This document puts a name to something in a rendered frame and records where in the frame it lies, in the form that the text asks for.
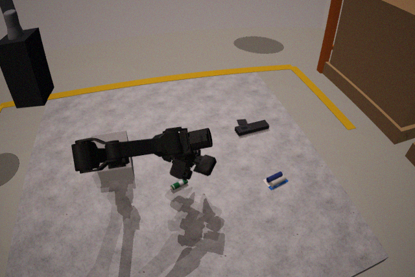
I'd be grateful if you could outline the green and white battery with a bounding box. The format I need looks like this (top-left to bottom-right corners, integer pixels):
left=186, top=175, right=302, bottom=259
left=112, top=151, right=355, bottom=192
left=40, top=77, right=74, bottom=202
left=171, top=180, right=188, bottom=190

